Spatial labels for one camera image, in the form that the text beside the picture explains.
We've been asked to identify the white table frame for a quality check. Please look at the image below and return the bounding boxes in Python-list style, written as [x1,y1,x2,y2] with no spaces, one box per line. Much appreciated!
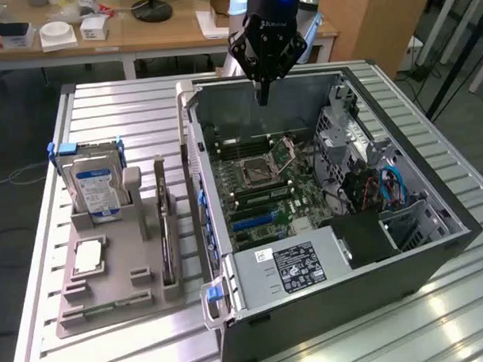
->
[412,0,483,97]

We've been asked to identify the small white box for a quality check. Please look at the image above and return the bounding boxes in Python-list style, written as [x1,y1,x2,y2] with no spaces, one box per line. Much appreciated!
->
[79,16,111,42]

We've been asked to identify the wooden cabinet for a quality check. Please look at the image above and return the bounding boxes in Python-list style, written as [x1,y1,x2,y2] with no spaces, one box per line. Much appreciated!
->
[317,0,438,83]

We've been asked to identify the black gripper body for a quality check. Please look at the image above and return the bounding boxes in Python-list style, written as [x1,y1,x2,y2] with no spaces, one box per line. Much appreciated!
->
[245,0,305,84]

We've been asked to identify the green motherboard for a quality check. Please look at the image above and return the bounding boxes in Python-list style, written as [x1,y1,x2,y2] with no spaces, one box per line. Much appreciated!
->
[208,133,336,251]

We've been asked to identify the black lamp base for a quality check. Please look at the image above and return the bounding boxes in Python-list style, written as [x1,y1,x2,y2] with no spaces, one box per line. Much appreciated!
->
[130,0,174,24]

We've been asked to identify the green loose RAM stick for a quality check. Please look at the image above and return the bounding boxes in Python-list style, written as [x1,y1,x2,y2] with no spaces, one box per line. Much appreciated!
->
[81,297,148,315]

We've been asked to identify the black open PC case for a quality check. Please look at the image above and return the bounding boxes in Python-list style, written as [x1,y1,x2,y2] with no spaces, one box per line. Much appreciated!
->
[174,58,483,362]

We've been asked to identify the grey parts rack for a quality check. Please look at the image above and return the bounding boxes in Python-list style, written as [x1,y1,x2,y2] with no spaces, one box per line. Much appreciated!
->
[50,164,188,340]

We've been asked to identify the white paper stack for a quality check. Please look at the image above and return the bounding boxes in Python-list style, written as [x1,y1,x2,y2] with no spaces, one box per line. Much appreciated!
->
[195,9,232,41]

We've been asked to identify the wooden desk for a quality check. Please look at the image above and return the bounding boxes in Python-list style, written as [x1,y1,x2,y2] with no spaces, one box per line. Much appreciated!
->
[0,0,339,74]

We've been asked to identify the white round part on box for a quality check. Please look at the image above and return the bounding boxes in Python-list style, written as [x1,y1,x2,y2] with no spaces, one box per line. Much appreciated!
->
[38,21,80,54]

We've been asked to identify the blue wire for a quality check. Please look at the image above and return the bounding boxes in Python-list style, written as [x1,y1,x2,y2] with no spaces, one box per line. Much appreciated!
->
[378,164,411,210]

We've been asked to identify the grey power supply unit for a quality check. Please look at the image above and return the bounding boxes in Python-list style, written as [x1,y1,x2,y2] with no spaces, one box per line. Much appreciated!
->
[231,224,356,311]

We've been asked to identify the open socket cover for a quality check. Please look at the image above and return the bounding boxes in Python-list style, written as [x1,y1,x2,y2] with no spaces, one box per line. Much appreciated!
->
[269,134,302,170]

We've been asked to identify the CPU socket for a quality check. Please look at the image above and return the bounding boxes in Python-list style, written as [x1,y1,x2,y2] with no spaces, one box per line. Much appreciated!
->
[240,156,286,191]

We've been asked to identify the metal drive cage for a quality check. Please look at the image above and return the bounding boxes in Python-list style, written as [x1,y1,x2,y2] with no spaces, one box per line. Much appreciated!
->
[311,82,394,188]

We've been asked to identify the installed RAM stick with labels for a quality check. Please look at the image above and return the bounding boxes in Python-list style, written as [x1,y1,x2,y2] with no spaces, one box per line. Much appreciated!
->
[236,187,291,203]

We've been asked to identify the blue case latch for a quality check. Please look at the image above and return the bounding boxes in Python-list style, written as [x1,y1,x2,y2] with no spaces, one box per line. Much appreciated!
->
[205,284,224,307]

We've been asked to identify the hard disk in blue caddy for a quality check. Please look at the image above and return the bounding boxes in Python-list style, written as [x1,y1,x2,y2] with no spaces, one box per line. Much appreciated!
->
[47,137,128,227]

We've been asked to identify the black slanted pole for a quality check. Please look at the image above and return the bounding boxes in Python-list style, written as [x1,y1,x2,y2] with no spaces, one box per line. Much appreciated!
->
[422,21,483,122]

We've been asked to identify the white box with black lid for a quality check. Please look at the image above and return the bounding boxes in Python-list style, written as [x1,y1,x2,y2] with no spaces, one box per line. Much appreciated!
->
[0,21,36,51]

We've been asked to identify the brown cardboard box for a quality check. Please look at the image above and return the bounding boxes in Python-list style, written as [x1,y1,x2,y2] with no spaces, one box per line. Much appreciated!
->
[210,0,234,17]

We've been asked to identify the blue expansion slot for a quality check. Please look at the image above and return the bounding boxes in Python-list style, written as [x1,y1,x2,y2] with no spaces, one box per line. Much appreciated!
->
[231,211,282,232]

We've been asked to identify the silver CPU chip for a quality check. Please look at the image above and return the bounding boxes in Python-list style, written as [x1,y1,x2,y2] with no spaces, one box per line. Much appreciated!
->
[72,240,105,273]

